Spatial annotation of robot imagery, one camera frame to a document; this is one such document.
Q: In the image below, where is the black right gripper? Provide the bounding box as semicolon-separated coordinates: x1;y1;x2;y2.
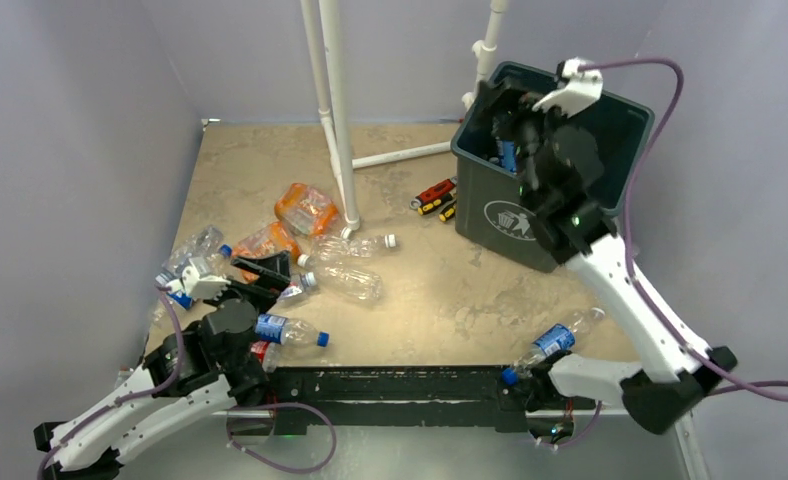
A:
471;79;578;205

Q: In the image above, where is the small pepsi bottle blue cap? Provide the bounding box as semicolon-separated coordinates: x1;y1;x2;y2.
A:
496;138;517;174

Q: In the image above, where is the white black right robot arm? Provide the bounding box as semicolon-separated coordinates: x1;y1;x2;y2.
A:
471;79;737;435

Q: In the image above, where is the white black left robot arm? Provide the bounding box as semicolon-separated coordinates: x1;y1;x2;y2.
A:
33;251;291;479

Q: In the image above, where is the dark green trash bin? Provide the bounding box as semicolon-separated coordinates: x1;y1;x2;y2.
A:
451;61;654;273

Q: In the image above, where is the clear ganten bottle white cap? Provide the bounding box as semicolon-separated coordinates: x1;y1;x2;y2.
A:
277;272;318;305

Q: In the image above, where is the water bottle blue label cap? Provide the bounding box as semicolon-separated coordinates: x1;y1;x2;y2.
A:
254;314;330;348

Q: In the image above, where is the small bottle red white label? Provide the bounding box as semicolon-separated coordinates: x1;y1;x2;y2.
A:
251;340;282;373

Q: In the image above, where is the clear crushed bottle blue label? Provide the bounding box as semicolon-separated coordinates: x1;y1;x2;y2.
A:
155;224;232;286

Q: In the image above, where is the clear crushed bottle white cap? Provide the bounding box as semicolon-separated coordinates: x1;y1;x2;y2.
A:
311;234;398;261

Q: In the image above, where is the large pepsi bottle blue label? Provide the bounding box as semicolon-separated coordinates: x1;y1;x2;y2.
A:
149;285;192;326

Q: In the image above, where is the yellow black screwdriver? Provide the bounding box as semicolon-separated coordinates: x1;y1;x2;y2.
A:
418;192;456;215
438;201;457;223

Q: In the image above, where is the blue label bottle near base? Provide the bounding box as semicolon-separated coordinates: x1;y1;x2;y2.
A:
501;307;606;386

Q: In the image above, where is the white camera right wrist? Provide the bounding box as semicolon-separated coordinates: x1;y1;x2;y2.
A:
532;57;603;118

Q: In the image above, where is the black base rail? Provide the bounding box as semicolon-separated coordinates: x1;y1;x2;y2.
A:
247;365;567;435

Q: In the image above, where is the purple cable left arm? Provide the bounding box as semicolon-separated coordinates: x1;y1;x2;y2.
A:
36;288;338;480

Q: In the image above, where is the white pvc pipe frame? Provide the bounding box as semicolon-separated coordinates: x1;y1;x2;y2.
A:
300;1;509;230

